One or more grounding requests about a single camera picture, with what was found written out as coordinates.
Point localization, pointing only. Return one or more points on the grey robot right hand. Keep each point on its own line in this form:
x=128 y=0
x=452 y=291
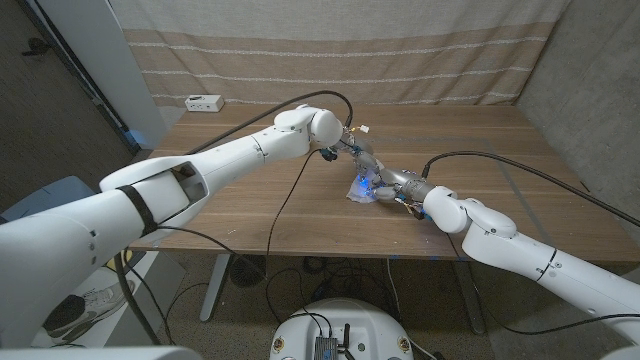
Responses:
x=407 y=184

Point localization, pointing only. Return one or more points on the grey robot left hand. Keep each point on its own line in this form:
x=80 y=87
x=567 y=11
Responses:
x=369 y=162

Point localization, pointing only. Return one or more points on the white paper coffee filter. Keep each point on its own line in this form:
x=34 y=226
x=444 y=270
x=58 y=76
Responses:
x=357 y=192

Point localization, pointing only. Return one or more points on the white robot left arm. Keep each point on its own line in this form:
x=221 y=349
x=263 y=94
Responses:
x=100 y=220

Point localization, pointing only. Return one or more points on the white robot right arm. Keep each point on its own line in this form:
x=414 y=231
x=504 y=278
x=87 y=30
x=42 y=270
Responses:
x=530 y=255

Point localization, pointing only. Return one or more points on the beige striped fabric backdrop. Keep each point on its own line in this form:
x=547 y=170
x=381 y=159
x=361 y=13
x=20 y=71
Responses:
x=400 y=60

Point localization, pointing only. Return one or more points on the grey table leg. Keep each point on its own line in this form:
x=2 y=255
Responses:
x=470 y=300

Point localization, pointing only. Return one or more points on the white robot torso base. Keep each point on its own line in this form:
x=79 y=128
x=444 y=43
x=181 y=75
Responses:
x=360 y=325

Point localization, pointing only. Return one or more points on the round black floor fan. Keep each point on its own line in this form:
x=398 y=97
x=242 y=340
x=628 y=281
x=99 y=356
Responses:
x=248 y=271

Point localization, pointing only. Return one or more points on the white power outlet box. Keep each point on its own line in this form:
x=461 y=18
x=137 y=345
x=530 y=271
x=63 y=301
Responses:
x=204 y=103

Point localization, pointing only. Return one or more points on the small grey electronics box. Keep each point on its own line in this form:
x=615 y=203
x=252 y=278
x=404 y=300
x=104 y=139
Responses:
x=325 y=347

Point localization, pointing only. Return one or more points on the white table leg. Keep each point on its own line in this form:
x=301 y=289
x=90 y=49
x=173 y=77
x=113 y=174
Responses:
x=215 y=287

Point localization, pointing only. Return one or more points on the person in dark trousers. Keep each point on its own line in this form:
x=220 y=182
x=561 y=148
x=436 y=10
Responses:
x=95 y=305

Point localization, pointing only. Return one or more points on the blue plastic bin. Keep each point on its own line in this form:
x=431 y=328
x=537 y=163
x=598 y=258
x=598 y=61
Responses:
x=60 y=192

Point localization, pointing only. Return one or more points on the white robot chest edge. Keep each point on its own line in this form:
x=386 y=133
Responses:
x=100 y=354

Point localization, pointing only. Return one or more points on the white door frame panel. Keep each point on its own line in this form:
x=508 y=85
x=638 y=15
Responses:
x=120 y=65

